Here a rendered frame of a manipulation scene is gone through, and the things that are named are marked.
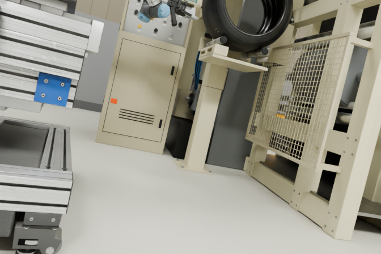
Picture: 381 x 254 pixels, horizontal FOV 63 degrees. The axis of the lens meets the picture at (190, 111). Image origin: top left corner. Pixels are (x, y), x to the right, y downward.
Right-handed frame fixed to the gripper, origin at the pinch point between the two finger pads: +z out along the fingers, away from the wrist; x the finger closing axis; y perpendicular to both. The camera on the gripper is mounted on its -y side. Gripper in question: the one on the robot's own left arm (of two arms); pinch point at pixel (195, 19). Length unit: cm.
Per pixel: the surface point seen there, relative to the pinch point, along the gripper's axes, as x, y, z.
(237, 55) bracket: 23.9, -5.5, 41.3
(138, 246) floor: -94, -101, -7
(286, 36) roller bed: 19, 20, 70
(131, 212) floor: -67, -101, -8
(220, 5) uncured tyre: -11.3, 10.3, 9.3
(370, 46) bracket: -59, 6, 78
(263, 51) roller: -10.7, -4.5, 45.6
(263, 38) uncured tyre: -11.4, 2.9, 41.9
